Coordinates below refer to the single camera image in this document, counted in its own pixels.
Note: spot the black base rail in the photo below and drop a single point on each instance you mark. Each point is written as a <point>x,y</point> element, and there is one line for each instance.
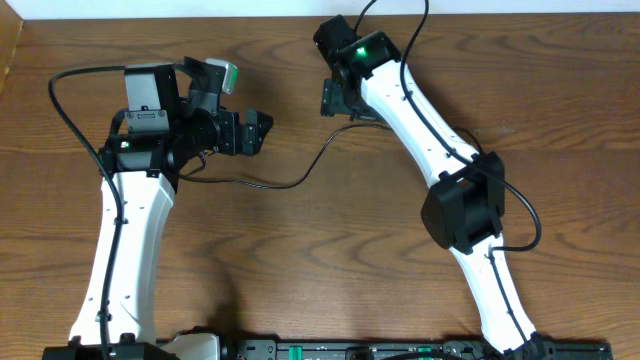
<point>400,350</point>

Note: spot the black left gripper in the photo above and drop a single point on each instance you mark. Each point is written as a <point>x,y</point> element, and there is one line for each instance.
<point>241,132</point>

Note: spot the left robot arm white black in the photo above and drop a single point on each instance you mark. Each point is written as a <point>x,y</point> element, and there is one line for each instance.
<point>173,115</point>

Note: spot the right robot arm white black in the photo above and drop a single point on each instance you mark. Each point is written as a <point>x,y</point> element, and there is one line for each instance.
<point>465,202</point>

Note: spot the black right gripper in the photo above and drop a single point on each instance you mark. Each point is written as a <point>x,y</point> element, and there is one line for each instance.
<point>333,103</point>

